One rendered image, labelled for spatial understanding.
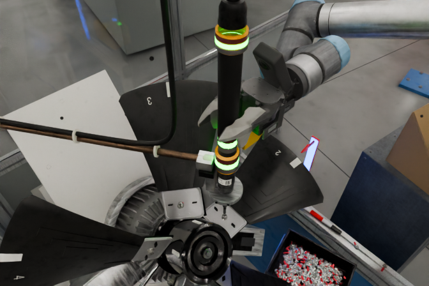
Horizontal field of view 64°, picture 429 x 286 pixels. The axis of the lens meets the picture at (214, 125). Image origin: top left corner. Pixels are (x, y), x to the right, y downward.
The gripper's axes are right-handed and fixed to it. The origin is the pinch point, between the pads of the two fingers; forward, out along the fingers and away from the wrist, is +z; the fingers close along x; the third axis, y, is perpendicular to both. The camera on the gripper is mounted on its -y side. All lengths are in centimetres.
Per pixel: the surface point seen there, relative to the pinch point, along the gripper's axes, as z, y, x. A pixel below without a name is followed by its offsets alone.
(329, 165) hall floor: -133, 150, 26
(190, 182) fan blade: 1.3, 20.2, 5.9
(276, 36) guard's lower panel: -111, 60, 70
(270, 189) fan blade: -16.0, 31.0, -2.6
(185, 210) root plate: 4.5, 25.5, 4.1
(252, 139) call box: -38, 49, 21
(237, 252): -5.3, 48.6, -3.1
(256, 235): -12, 49, -3
